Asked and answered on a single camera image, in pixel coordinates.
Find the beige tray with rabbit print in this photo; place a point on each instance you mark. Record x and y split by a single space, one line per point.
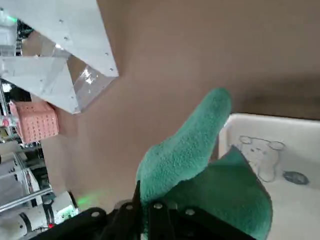
287 135

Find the green fleece cloth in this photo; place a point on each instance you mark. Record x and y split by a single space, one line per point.
187 150

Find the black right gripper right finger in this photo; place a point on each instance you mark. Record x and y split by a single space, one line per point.
180 225

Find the pink perforated plastic basket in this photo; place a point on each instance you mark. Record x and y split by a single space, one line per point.
37 122

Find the clear acrylic stepped shelf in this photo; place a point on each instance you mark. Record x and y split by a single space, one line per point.
62 32

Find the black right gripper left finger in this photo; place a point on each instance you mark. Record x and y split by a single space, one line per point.
100 225

